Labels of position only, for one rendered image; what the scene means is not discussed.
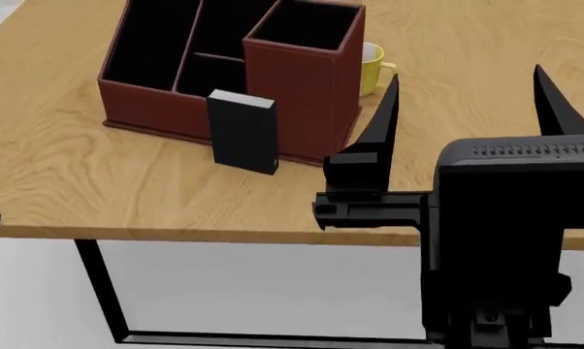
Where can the black book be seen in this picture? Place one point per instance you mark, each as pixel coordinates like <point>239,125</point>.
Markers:
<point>243,132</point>

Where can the yellow mug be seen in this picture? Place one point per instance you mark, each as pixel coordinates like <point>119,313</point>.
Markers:
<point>372,69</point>

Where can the black metal table frame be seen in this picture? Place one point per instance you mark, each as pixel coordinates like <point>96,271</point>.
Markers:
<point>107,291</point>

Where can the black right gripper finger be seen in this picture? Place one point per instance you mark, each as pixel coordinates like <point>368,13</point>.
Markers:
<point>554,109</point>
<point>377,145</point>

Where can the dark red leather caddy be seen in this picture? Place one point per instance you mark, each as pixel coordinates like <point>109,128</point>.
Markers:
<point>234,72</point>

